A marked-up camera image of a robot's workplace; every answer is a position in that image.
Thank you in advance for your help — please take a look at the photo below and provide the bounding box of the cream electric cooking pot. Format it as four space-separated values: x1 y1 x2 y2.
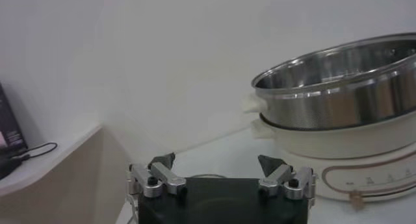
250 110 416 212

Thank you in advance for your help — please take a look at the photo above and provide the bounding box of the white side table with mouse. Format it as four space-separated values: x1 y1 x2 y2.
0 123 131 224

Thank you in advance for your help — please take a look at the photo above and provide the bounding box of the stainless steel steamer basket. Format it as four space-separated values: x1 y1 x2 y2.
242 32 416 131

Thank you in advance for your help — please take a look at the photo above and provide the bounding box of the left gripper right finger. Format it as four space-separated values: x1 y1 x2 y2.
257 154 317 201

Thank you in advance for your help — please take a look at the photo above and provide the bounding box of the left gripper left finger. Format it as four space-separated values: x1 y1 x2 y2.
127 152 188 199

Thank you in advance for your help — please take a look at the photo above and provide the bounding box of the black laptop dark screen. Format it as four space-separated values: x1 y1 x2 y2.
0 82 29 155

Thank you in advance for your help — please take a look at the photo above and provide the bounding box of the black looped cable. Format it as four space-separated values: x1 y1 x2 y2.
6 142 59 163

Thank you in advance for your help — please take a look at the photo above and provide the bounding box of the black computer mouse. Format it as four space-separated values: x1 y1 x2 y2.
0 158 23 180

